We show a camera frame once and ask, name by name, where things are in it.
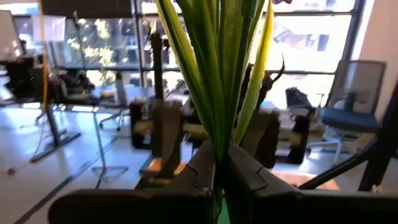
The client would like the green table mat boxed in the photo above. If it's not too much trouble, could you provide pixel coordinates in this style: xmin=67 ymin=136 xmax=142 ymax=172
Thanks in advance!
xmin=214 ymin=186 xmax=231 ymax=224

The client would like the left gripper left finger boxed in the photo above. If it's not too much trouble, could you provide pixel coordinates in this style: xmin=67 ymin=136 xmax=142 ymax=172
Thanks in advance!
xmin=48 ymin=140 xmax=217 ymax=224

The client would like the yellow cable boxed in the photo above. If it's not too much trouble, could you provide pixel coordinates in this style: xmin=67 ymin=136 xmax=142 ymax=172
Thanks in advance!
xmin=6 ymin=0 xmax=50 ymax=175

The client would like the black frame strut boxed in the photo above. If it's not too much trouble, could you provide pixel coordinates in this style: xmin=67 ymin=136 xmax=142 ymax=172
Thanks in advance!
xmin=298 ymin=79 xmax=398 ymax=192

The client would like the thick black post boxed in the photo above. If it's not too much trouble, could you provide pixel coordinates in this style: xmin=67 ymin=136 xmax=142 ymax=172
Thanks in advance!
xmin=150 ymin=30 xmax=165 ymax=102

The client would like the cluttered office desk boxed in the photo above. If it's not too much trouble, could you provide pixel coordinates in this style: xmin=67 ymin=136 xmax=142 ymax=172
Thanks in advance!
xmin=0 ymin=52 xmax=96 ymax=163

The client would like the dark grey desk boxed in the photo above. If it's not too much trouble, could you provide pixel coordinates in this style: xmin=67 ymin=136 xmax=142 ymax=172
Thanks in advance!
xmin=129 ymin=93 xmax=215 ymax=187

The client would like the thin black tripod stand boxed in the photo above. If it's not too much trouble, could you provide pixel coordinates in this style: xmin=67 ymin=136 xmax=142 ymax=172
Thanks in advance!
xmin=72 ymin=11 xmax=130 ymax=189

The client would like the blue office chair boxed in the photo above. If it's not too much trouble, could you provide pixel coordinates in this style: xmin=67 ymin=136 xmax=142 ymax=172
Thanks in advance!
xmin=306 ymin=58 xmax=388 ymax=166

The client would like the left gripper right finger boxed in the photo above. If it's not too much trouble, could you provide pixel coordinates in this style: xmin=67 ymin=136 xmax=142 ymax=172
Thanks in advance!
xmin=223 ymin=141 xmax=398 ymax=224

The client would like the magenta artificial flower bunch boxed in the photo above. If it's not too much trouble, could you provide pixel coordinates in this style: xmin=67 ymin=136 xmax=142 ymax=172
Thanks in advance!
xmin=154 ymin=0 xmax=294 ymax=194

